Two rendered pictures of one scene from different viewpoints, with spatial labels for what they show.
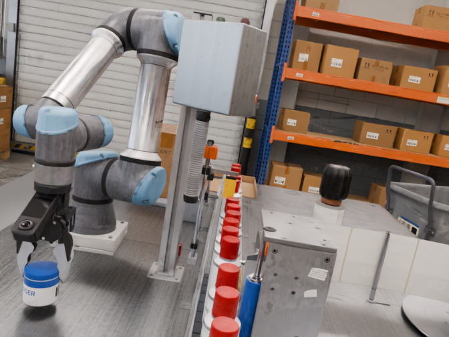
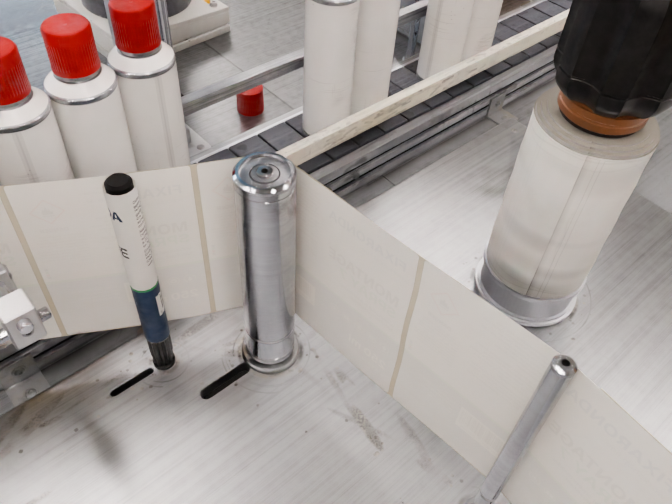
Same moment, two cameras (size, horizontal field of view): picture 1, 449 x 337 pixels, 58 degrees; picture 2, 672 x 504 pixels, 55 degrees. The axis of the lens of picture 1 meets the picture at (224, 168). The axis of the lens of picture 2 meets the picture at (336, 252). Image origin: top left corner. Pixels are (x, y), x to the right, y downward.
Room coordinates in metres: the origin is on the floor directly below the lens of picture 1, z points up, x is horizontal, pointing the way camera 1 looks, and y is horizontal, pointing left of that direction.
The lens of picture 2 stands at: (0.75, -0.46, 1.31)
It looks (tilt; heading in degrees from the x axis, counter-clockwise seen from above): 48 degrees down; 44
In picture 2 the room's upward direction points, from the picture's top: 5 degrees clockwise
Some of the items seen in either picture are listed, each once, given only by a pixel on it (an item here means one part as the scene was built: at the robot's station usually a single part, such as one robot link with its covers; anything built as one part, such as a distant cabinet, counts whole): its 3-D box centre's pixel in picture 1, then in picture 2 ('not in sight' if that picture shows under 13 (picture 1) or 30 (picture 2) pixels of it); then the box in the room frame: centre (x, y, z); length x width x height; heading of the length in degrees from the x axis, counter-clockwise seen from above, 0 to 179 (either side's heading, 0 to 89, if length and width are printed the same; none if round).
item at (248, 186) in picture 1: (230, 183); not in sight; (2.06, -0.04, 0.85); 0.30 x 0.26 x 0.04; 0
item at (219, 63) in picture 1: (219, 69); not in sight; (0.96, 0.05, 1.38); 0.17 x 0.10 x 0.19; 55
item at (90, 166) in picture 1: (97, 172); not in sight; (1.16, 0.36, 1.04); 0.13 x 0.12 x 0.14; 74
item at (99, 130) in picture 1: (81, 131); not in sight; (0.90, 0.33, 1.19); 0.11 x 0.11 x 0.08; 74
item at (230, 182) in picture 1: (229, 187); not in sight; (1.02, -0.02, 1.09); 0.03 x 0.01 x 0.06; 90
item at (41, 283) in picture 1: (41, 283); not in sight; (0.78, 0.34, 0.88); 0.07 x 0.07 x 0.07
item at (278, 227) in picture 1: (294, 228); not in sight; (0.64, -0.13, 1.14); 0.14 x 0.11 x 0.01; 0
